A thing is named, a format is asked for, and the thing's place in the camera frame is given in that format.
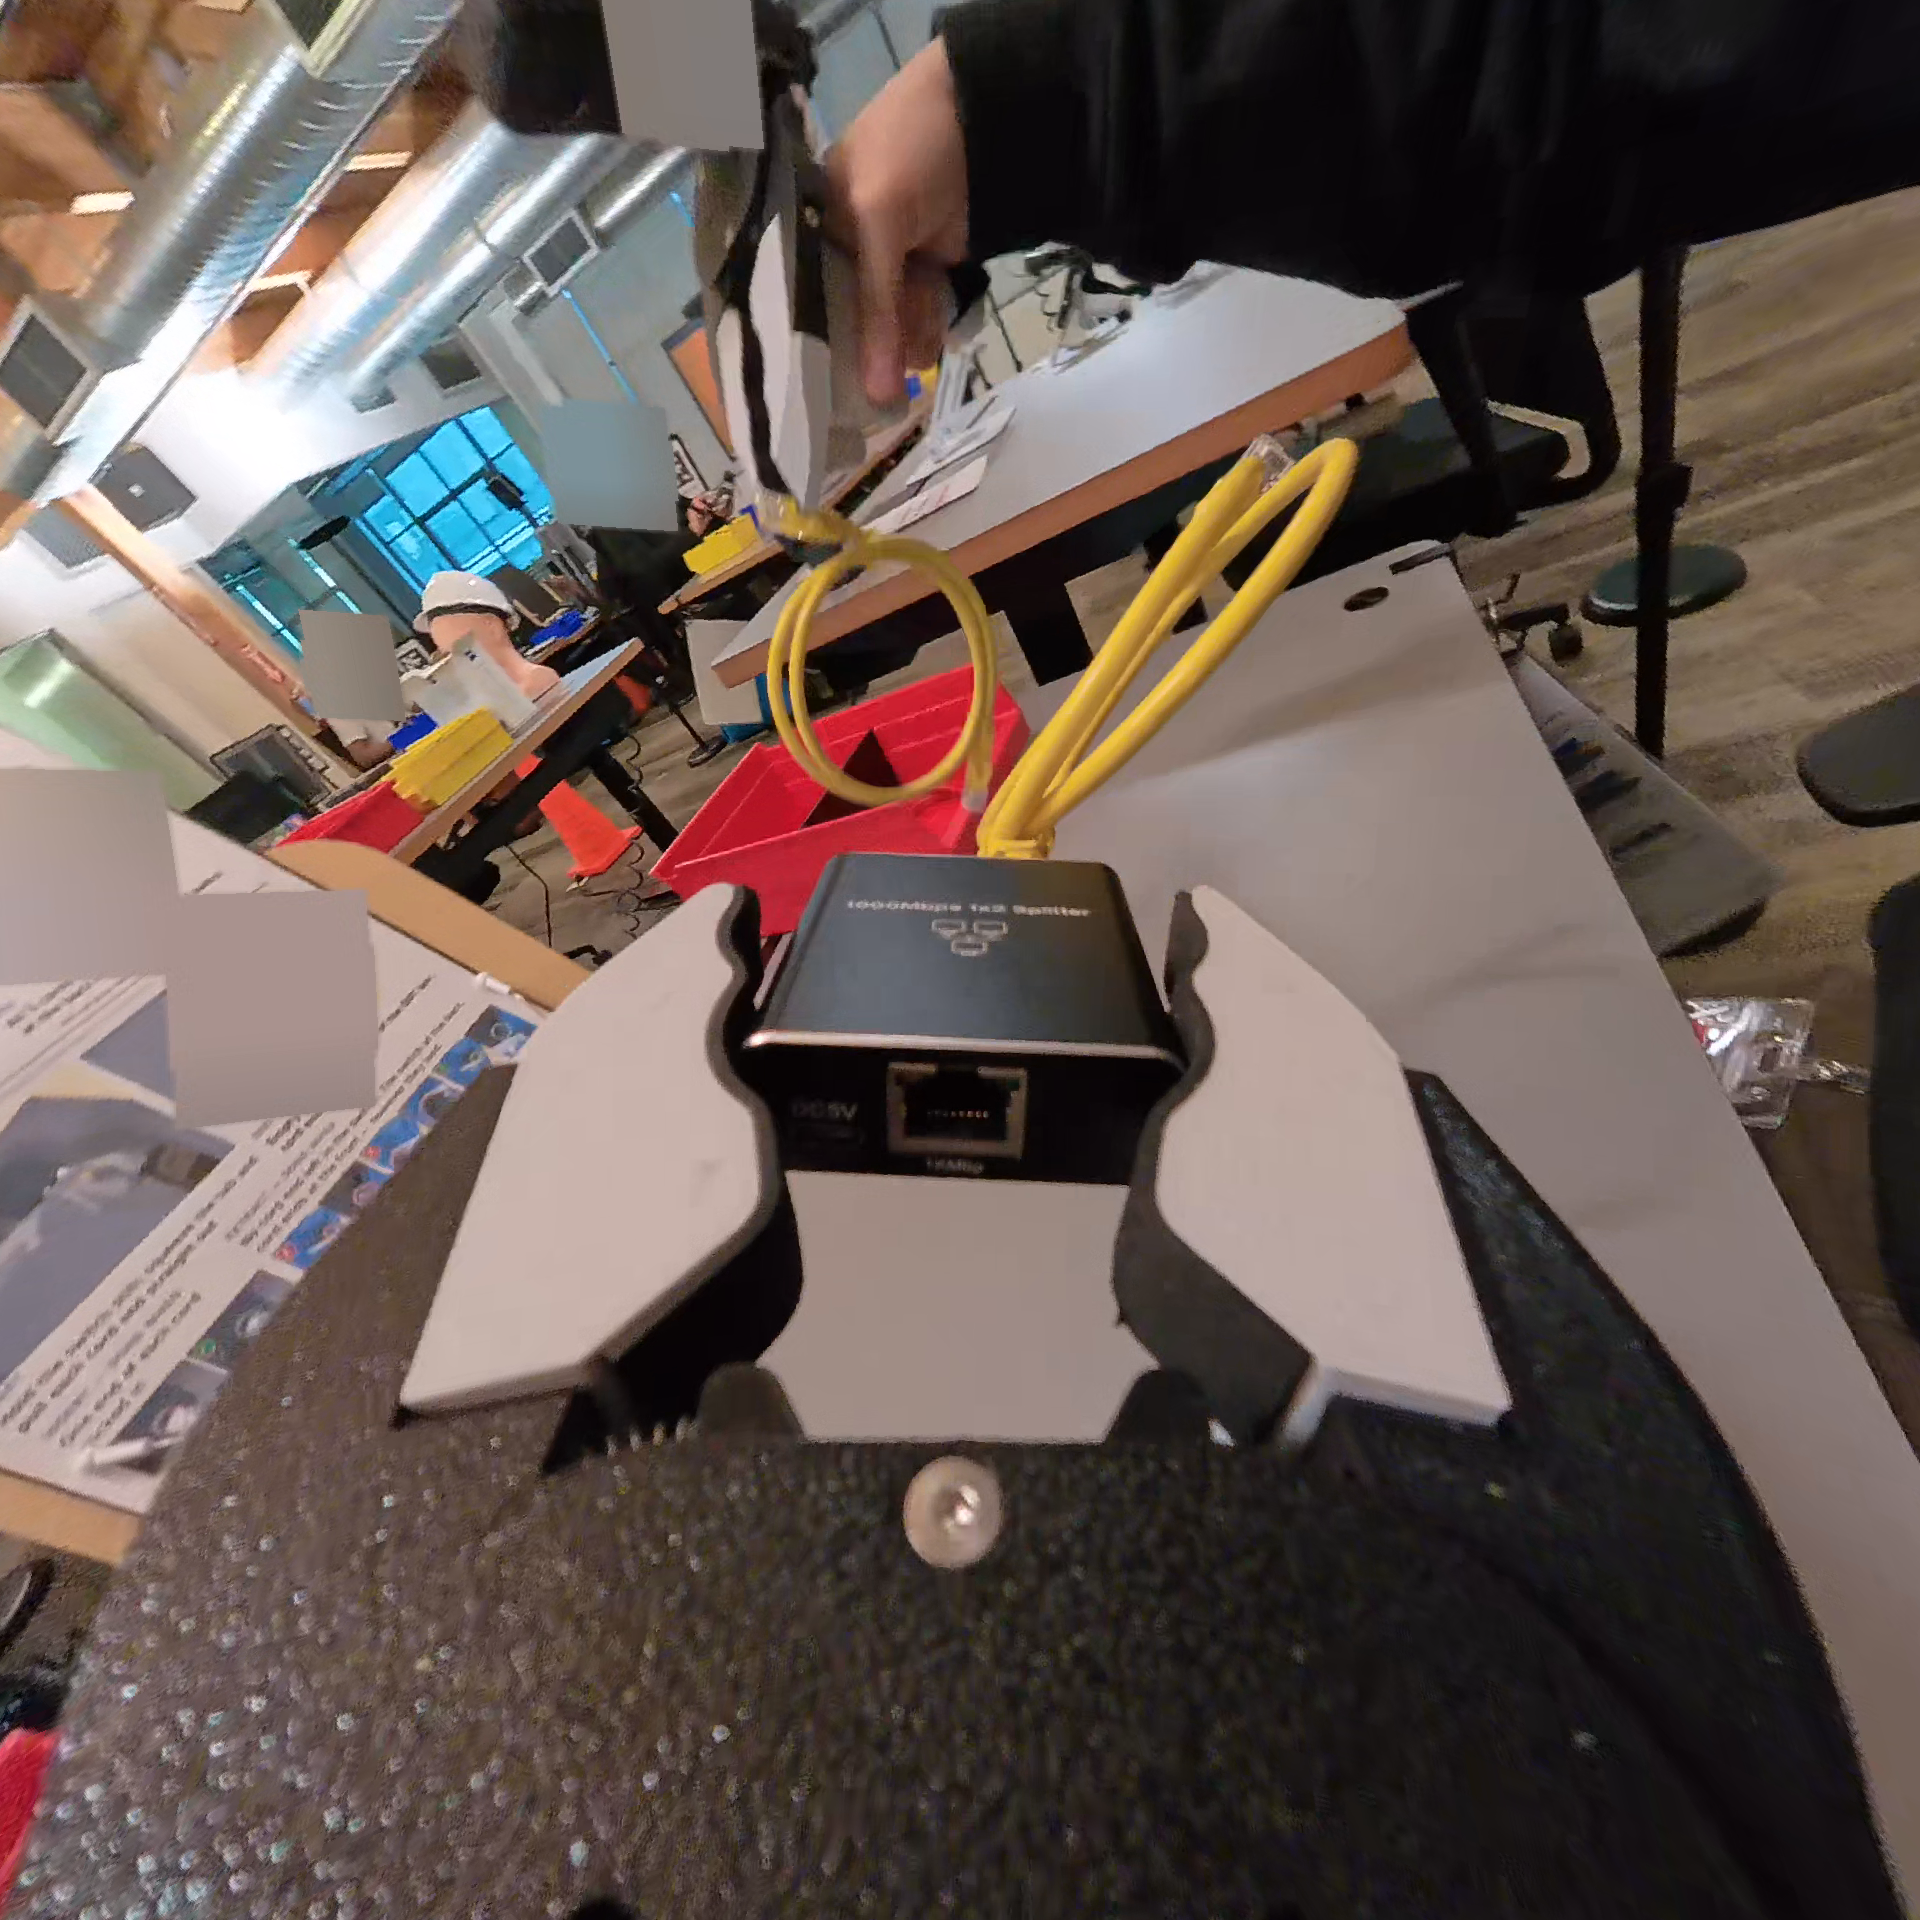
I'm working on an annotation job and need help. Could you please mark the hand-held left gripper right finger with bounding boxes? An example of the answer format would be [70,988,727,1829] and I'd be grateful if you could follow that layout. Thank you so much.
[1115,884,1518,1452]

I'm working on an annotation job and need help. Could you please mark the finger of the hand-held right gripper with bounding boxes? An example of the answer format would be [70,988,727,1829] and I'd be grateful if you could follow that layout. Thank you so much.
[793,145,925,507]
[712,223,822,515]

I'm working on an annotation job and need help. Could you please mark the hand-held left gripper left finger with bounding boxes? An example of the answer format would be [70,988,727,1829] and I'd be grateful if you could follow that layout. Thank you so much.
[395,882,804,1419]

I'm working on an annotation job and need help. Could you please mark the yellow ethernet cable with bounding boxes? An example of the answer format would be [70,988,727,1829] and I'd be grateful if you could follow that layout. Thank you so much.
[975,433,1360,860]
[763,491,1001,819]

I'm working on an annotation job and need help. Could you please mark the red plastic bin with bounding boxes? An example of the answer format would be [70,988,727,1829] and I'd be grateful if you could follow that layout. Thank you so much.
[652,666,1038,932]

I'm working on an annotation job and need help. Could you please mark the black ethernet splitter box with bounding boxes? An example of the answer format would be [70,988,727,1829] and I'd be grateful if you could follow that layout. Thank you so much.
[743,852,1189,1187]

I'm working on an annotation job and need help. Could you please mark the person's right hand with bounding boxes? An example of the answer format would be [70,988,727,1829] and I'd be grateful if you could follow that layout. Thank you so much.
[822,36,997,402]

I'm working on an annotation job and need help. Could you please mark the orange display screen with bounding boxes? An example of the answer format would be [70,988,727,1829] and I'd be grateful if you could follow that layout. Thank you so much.
[660,318,741,459]

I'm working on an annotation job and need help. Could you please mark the printed instruction sheet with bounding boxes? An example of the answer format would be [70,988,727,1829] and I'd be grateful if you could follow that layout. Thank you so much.
[0,960,547,1510]

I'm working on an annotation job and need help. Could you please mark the orange traffic cone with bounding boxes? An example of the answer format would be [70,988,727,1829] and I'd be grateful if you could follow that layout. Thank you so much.
[540,780,649,882]

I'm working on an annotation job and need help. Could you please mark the mannequin head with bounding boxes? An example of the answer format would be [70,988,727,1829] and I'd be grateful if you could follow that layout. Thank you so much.
[427,622,565,726]

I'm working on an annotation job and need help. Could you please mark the black bin divider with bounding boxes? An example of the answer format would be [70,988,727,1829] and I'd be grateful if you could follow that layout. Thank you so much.
[811,726,907,807]

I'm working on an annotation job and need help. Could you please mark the stack of red bins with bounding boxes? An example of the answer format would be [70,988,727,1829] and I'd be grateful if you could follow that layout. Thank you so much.
[276,780,415,852]

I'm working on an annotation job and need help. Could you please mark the stack of yellow bins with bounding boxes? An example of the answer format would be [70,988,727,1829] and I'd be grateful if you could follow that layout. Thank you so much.
[386,708,520,811]

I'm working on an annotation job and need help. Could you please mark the clear plastic bag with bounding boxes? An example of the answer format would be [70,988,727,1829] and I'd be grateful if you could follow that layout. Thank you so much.
[1686,996,1824,1129]

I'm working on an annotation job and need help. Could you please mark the printed booklet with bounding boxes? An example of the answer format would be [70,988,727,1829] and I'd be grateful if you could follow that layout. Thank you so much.
[1515,659,1780,953]

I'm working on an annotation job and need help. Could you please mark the black office chair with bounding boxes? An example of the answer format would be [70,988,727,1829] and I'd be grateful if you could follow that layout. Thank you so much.
[1410,283,1623,542]

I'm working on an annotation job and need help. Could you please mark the black round stand base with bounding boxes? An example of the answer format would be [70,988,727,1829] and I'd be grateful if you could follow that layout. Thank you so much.
[1796,695,1920,828]

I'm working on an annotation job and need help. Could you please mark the black stand pole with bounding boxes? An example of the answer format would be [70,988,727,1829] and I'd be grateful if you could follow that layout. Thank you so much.
[1582,246,1750,759]

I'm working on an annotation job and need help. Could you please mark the silver ventilation duct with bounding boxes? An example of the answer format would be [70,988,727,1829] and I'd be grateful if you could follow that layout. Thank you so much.
[270,112,693,407]
[0,0,408,497]

